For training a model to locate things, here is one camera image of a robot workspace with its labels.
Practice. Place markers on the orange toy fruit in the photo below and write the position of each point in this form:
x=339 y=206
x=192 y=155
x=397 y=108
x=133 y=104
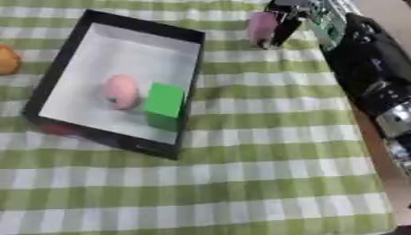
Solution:
x=7 y=59

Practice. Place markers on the pink block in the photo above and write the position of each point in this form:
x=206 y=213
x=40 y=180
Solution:
x=262 y=27

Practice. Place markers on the red object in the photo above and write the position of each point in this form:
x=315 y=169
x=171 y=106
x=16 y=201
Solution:
x=58 y=129

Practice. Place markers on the green cube block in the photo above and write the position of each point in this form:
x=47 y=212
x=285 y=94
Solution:
x=165 y=104

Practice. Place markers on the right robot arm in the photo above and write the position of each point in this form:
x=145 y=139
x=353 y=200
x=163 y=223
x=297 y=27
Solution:
x=369 y=70

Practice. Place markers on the black box with white inside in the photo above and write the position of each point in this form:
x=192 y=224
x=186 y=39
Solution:
x=128 y=52

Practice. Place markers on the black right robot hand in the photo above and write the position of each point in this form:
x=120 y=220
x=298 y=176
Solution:
x=286 y=23

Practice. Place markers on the pink toy peach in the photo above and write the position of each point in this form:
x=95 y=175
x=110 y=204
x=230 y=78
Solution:
x=120 y=91

